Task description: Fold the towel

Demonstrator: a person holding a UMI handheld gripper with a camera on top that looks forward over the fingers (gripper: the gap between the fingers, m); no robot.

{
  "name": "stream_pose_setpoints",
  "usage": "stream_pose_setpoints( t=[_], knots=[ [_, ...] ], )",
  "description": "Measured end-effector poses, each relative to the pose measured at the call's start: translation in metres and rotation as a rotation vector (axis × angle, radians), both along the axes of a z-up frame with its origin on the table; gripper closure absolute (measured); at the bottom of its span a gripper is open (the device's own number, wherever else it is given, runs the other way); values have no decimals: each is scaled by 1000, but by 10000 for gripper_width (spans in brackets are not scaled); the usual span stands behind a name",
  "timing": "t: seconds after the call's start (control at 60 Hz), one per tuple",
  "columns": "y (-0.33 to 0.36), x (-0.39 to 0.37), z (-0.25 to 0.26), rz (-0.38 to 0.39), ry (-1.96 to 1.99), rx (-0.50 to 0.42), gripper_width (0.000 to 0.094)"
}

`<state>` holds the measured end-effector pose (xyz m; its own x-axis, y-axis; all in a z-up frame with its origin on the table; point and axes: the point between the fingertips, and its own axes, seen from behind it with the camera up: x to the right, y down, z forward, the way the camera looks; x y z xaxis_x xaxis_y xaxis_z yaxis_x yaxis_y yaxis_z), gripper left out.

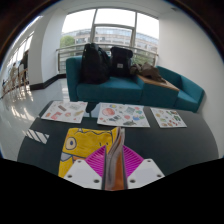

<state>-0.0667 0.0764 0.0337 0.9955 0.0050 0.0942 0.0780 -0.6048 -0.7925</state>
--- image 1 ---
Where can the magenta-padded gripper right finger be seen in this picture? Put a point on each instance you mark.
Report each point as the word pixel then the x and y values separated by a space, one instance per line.
pixel 145 172

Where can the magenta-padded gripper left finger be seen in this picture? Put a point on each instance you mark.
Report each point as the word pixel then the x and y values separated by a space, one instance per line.
pixel 83 173

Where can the orange yellow pink printed towel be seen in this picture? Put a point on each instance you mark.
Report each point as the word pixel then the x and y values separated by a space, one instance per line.
pixel 83 143

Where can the small colourful sticker sheet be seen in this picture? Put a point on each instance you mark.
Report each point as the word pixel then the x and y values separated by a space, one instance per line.
pixel 168 117

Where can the sticker sheet with round shapes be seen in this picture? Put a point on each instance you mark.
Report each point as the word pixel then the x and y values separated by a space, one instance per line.
pixel 122 115

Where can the sticker sheet with red shapes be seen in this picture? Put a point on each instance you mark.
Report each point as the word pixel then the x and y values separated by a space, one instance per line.
pixel 65 111

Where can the teal sofa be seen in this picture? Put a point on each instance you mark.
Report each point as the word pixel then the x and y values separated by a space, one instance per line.
pixel 110 90

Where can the wooden sofa side table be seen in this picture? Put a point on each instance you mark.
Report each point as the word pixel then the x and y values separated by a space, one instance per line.
pixel 160 84

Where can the large black backpack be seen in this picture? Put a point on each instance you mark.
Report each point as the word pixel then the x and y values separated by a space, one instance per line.
pixel 94 65

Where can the black backpack with label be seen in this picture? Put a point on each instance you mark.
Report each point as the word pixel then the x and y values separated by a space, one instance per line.
pixel 120 63

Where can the metal window railing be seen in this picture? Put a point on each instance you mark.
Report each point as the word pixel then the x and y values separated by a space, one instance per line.
pixel 70 48

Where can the person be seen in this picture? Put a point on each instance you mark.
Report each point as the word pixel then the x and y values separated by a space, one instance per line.
pixel 24 61

